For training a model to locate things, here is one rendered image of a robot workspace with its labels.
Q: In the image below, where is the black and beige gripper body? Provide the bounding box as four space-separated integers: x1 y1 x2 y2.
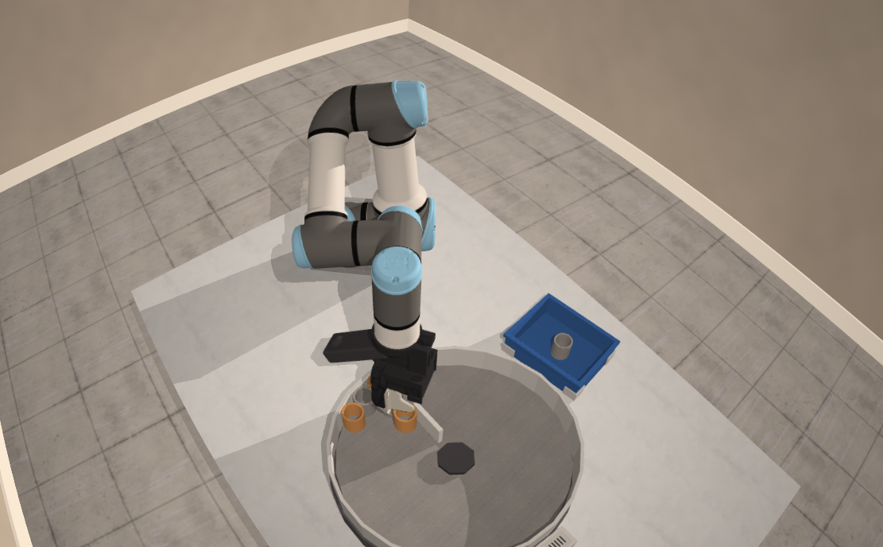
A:
370 324 438 404

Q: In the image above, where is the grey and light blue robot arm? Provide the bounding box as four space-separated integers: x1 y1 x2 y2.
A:
292 80 436 363

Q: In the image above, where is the blue crate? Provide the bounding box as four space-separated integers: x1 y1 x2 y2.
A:
503 293 620 401

